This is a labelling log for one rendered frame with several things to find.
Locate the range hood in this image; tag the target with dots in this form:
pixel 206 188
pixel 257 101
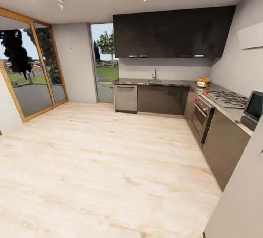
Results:
pixel 251 36

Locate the door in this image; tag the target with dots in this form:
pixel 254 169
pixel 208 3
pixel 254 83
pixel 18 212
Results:
pixel 30 64

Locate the microwave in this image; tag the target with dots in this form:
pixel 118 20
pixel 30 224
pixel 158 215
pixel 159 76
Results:
pixel 254 107

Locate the burner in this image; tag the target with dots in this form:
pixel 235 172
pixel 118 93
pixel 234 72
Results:
pixel 227 99

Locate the dishwasher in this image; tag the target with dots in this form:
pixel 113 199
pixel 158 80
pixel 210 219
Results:
pixel 126 97

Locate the fixed window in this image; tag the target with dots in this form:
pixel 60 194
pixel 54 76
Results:
pixel 106 66

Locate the oven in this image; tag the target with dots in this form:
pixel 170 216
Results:
pixel 201 118

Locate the popcorn bag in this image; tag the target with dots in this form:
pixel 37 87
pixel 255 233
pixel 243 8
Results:
pixel 204 82

